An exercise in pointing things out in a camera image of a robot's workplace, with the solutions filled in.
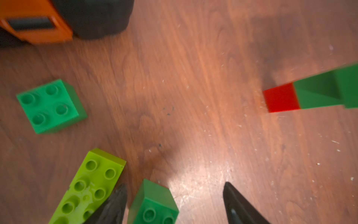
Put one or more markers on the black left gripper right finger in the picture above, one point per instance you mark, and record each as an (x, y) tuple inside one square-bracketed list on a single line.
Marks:
[(238, 209)]

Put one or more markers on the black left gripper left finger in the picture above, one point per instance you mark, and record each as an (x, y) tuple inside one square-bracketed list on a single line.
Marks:
[(112, 210)]

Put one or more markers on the lime green long lego brick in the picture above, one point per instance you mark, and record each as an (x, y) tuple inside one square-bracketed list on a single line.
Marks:
[(91, 186)]

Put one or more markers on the small green lego brick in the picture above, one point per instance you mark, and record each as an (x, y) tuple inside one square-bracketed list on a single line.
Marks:
[(153, 204), (52, 107)]

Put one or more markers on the red lego brick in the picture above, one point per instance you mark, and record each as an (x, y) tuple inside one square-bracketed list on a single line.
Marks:
[(281, 98)]

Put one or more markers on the black plastic tool case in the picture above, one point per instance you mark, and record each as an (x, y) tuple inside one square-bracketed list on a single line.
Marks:
[(39, 22)]

